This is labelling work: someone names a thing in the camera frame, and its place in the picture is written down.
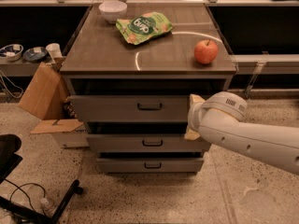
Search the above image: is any grey top drawer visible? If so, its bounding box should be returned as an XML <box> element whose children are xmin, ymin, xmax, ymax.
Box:
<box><xmin>71</xmin><ymin>95</ymin><xmax>190</xmax><ymax>123</ymax></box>

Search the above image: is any grey drawer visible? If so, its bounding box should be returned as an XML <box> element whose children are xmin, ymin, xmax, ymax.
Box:
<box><xmin>87</xmin><ymin>134</ymin><xmax>210</xmax><ymax>153</ymax></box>
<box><xmin>71</xmin><ymin>95</ymin><xmax>190</xmax><ymax>123</ymax></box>
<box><xmin>96</xmin><ymin>158</ymin><xmax>204</xmax><ymax>173</ymax></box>

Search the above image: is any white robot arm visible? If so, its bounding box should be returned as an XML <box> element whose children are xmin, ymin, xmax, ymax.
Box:
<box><xmin>185</xmin><ymin>91</ymin><xmax>299</xmax><ymax>175</ymax></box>

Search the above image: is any grey drawer cabinet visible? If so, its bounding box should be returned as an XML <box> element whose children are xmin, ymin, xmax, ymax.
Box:
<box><xmin>59</xmin><ymin>2</ymin><xmax>237</xmax><ymax>175</ymax></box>

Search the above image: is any grey bottom drawer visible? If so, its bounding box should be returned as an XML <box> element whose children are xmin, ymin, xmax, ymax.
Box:
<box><xmin>96</xmin><ymin>158</ymin><xmax>204</xmax><ymax>173</ymax></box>

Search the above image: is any grey middle drawer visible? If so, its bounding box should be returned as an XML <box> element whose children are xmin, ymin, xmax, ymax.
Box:
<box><xmin>87</xmin><ymin>134</ymin><xmax>210</xmax><ymax>153</ymax></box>

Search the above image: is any red apple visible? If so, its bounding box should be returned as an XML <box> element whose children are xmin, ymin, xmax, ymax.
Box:
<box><xmin>194</xmin><ymin>39</ymin><xmax>219</xmax><ymax>64</ymax></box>

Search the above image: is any right low shelf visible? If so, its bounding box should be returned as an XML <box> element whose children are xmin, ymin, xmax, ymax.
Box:
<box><xmin>231</xmin><ymin>54</ymin><xmax>299</xmax><ymax>75</ymax></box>

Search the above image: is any low shelf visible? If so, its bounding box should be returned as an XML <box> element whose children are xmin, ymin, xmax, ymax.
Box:
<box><xmin>231</xmin><ymin>54</ymin><xmax>299</xmax><ymax>75</ymax></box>
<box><xmin>0</xmin><ymin>57</ymin><xmax>64</xmax><ymax>78</ymax></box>

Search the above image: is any green snack bag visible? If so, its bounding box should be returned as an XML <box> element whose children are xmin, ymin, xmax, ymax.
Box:
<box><xmin>116</xmin><ymin>12</ymin><xmax>173</xmax><ymax>45</ymax></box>

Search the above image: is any white ceramic bowl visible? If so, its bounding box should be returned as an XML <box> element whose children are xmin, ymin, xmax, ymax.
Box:
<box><xmin>99</xmin><ymin>0</ymin><xmax>127</xmax><ymax>23</ymax></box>

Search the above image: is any brown cardboard box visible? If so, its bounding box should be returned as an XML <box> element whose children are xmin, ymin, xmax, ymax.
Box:
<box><xmin>19</xmin><ymin>63</ymin><xmax>88</xmax><ymax>148</ymax></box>

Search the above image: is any white paper cup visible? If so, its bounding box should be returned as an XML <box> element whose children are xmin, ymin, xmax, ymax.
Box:
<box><xmin>46</xmin><ymin>43</ymin><xmax>62</xmax><ymax>60</ymax></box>

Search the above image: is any dark blue bowl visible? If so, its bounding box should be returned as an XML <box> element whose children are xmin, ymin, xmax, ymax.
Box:
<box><xmin>22</xmin><ymin>47</ymin><xmax>48</xmax><ymax>63</ymax></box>

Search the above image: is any black chair base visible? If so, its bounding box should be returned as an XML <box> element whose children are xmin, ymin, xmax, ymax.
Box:
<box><xmin>0</xmin><ymin>133</ymin><xmax>84</xmax><ymax>224</ymax></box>

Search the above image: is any left low shelf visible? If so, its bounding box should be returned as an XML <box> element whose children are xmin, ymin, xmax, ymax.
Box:
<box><xmin>0</xmin><ymin>57</ymin><xmax>64</xmax><ymax>78</ymax></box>

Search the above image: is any blue patterned bowl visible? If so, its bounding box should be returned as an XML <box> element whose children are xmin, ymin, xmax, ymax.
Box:
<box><xmin>0</xmin><ymin>44</ymin><xmax>23</xmax><ymax>62</ymax></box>

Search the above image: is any black top drawer handle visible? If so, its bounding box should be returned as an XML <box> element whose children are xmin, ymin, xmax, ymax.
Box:
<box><xmin>137</xmin><ymin>103</ymin><xmax>163</xmax><ymax>111</ymax></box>

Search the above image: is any black floor cable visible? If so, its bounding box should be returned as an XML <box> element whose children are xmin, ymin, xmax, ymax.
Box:
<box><xmin>3</xmin><ymin>178</ymin><xmax>50</xmax><ymax>217</ymax></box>

